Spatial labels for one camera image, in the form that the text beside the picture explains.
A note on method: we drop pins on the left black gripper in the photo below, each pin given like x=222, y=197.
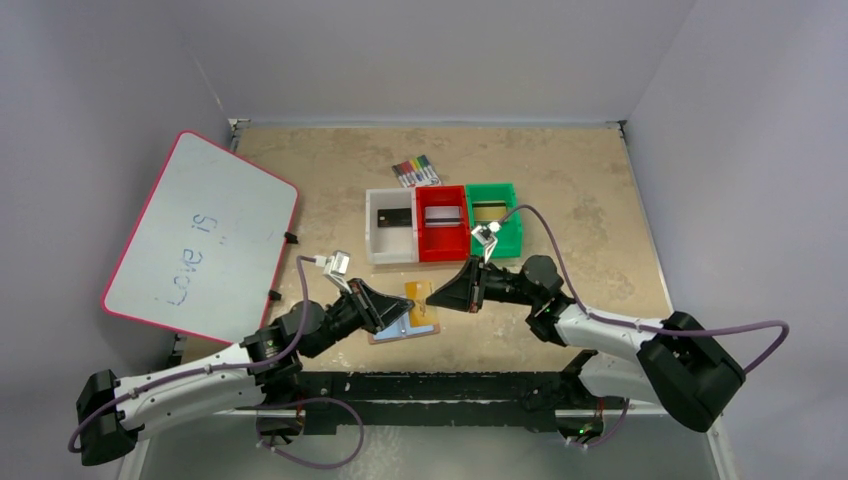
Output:
x=375, y=309

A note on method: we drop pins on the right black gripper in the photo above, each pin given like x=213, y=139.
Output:
x=474, y=285

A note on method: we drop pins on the pink leather card holder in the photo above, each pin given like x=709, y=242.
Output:
x=402, y=329

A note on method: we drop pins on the orange credit card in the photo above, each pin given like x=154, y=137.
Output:
x=486, y=212
x=421, y=315

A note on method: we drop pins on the white plastic bin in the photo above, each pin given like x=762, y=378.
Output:
x=390, y=246

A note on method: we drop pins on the red plastic bin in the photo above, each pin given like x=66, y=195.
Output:
x=443, y=244

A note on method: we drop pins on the green plastic bin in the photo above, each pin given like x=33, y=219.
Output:
x=510, y=237

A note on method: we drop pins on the red framed whiteboard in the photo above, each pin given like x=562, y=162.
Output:
x=207, y=246

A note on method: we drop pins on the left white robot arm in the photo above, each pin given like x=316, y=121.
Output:
x=115, y=413

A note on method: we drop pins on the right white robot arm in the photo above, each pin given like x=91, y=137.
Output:
x=668, y=362

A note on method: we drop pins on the silver credit card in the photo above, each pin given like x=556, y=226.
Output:
x=442, y=216

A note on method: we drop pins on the black credit card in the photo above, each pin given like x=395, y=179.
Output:
x=394, y=218

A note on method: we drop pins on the pack of coloured markers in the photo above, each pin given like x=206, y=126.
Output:
x=417, y=172

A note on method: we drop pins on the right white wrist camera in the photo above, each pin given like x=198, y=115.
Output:
x=486, y=236

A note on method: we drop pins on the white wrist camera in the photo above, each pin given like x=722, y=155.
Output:
x=336, y=265
x=486, y=236

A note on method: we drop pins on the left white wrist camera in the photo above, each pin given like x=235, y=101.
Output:
x=336, y=265

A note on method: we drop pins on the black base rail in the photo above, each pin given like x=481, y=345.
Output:
x=539, y=402

